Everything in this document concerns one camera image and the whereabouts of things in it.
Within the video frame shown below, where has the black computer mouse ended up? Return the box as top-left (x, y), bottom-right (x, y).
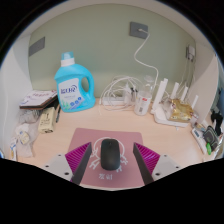
top-left (100, 138), bottom-right (121, 171)

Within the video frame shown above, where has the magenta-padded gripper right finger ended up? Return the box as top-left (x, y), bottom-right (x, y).
top-left (132, 142), bottom-right (183, 186)

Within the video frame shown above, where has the beige small box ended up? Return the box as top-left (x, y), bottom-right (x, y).
top-left (37, 106), bottom-right (57, 134)

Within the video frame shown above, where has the grey pencil case green trim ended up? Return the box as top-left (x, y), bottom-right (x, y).
top-left (202, 125), bottom-right (220, 151)

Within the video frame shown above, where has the grey wall socket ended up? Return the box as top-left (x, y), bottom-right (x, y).
top-left (129, 21), bottom-right (149, 40)

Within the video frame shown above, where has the white cable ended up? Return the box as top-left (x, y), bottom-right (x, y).
top-left (134, 29), bottom-right (160, 81)

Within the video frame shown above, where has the stack of books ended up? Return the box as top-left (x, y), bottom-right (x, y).
top-left (19, 89), bottom-right (59, 111)

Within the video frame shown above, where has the white wall charger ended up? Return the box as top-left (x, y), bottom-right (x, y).
top-left (185, 44), bottom-right (197, 63)

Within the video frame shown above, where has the blue detergent bottle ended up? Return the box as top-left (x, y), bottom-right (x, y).
top-left (54, 51), bottom-right (97, 113)

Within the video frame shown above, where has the gold foil bag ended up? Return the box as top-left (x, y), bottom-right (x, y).
top-left (168, 98), bottom-right (195, 123)

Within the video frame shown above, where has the black pouch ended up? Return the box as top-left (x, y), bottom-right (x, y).
top-left (210, 111), bottom-right (224, 134)

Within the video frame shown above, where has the white power strip with cables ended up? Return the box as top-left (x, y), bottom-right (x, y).
top-left (99, 75), bottom-right (141, 111)

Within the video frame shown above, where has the white remote control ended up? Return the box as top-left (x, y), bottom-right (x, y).
top-left (190, 127), bottom-right (208, 154)

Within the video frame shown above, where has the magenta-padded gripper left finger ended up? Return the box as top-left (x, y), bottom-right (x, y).
top-left (41, 141), bottom-right (93, 186)

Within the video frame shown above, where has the clear plastic bag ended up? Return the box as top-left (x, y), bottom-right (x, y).
top-left (9, 111), bottom-right (43, 160)

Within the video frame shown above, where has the white router with antennas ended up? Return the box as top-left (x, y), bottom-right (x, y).
top-left (150, 77), bottom-right (201, 128)

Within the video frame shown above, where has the clear plastic bottle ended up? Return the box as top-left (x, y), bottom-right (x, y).
top-left (134, 75), bottom-right (155, 117)

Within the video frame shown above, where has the pink mouse pad with drawing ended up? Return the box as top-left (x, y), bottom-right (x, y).
top-left (67, 127), bottom-right (144, 190)

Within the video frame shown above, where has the green small packet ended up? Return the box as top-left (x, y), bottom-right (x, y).
top-left (205, 142), bottom-right (213, 156)

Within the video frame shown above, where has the grey blank wall plate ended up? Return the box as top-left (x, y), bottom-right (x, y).
top-left (28, 36), bottom-right (46, 57)

